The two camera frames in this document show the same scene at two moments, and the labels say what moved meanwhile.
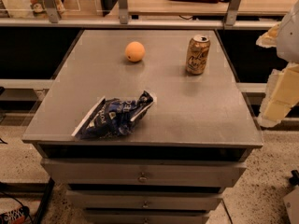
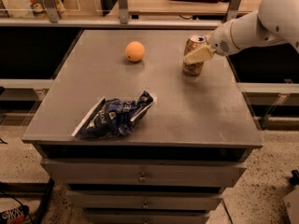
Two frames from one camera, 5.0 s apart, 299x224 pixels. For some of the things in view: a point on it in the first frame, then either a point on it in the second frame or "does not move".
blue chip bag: [112, 118] does not move
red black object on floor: [19, 216] does not move
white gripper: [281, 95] → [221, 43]
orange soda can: [197, 54] does not move
